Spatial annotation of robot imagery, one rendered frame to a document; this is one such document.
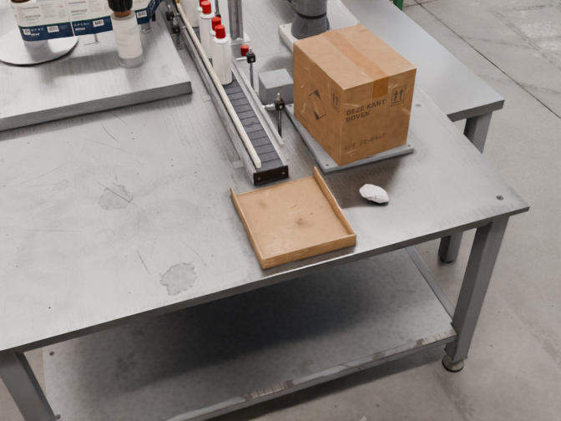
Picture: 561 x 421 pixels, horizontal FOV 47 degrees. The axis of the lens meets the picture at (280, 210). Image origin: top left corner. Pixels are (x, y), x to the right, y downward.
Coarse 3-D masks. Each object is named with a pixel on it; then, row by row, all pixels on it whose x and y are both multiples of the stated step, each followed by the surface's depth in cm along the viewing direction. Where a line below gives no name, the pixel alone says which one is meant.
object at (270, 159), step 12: (228, 84) 222; (228, 96) 217; (240, 96) 217; (240, 108) 212; (252, 108) 212; (240, 120) 207; (252, 120) 207; (252, 132) 202; (264, 132) 202; (252, 144) 198; (264, 144) 198; (264, 156) 193; (276, 156) 193; (264, 168) 189; (276, 168) 189
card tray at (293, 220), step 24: (264, 192) 188; (288, 192) 188; (312, 192) 188; (240, 216) 180; (264, 216) 181; (288, 216) 181; (312, 216) 181; (336, 216) 180; (264, 240) 174; (288, 240) 174; (312, 240) 174; (336, 240) 169; (264, 264) 166
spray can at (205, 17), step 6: (204, 6) 222; (210, 6) 223; (204, 12) 223; (210, 12) 224; (204, 18) 224; (210, 18) 224; (204, 24) 225; (210, 24) 225; (204, 30) 227; (204, 36) 229; (204, 42) 231; (204, 48) 233; (210, 48) 232; (210, 54) 233
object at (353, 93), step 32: (352, 32) 198; (320, 64) 185; (352, 64) 184; (384, 64) 184; (320, 96) 190; (352, 96) 178; (384, 96) 184; (320, 128) 197; (352, 128) 186; (384, 128) 192; (352, 160) 194
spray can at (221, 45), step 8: (216, 32) 210; (224, 32) 210; (216, 40) 211; (224, 40) 211; (216, 48) 213; (224, 48) 213; (216, 56) 215; (224, 56) 214; (216, 64) 218; (224, 64) 216; (216, 72) 220; (224, 72) 218; (224, 80) 220
